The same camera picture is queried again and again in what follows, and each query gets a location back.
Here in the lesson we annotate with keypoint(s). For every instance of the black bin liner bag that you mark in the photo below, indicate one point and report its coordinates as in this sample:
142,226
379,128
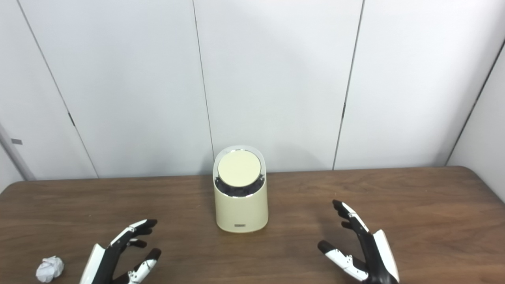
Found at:
236,192

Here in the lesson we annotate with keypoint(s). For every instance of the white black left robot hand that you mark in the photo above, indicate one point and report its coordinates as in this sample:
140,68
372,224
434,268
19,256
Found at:
104,260

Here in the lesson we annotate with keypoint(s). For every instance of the cream-colored round bin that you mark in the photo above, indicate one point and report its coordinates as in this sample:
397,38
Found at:
240,213

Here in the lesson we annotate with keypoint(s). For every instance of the grey wall corner strip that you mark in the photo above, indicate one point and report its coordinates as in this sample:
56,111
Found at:
21,165

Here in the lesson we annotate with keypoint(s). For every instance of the small grey wall tag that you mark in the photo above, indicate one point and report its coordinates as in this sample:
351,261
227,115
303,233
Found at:
16,141

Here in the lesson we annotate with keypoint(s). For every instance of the cream round bin lid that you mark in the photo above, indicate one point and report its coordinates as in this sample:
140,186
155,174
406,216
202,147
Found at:
239,168

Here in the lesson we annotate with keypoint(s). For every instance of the black wall seam clip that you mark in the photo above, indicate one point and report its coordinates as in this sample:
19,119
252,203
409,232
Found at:
71,119

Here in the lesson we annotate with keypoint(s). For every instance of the white paper ball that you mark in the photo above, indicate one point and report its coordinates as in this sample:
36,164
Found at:
50,269

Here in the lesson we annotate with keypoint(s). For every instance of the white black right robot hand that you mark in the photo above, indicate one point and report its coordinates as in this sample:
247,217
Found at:
375,256

